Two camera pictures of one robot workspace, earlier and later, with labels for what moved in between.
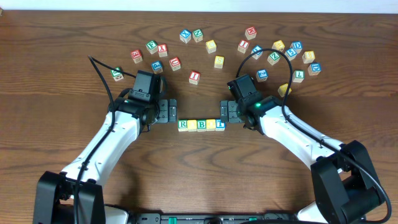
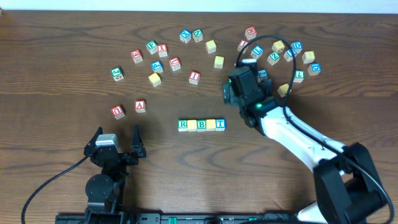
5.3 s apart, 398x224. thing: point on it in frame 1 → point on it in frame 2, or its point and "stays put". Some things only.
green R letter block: (182, 126) stays put
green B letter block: (201, 125) stays put
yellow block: (192, 125) stays put
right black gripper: (229, 112) → (227, 94)
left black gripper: (168, 111) → (121, 156)
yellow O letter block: (211, 125) stays put
